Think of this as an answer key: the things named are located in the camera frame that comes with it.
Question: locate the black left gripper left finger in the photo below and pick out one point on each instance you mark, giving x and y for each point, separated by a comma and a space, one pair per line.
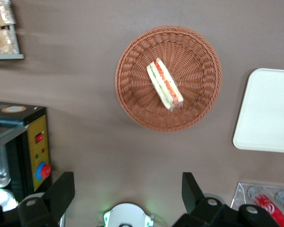
59, 194

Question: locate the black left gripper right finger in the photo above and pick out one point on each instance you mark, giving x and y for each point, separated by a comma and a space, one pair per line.
194, 196

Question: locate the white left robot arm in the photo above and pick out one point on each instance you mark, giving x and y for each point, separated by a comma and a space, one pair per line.
127, 215

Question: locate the brown round wicker basket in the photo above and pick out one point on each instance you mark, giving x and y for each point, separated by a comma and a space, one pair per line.
137, 111

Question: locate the cream rectangular serving tray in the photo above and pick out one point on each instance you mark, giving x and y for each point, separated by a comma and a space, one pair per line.
267, 111

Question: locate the plastic-wrapped triangle sandwich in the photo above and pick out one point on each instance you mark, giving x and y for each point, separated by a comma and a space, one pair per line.
164, 82

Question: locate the black food warmer yellow panel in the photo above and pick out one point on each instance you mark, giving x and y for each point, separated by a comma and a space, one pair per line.
41, 132

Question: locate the grey snack tray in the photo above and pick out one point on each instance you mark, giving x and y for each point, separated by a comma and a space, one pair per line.
15, 42

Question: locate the clear acrylic bottle rack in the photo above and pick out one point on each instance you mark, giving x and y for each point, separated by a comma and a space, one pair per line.
239, 196

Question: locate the clear-wrapped cracker pack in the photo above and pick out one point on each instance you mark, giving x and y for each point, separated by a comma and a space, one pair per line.
1, 11
2, 41

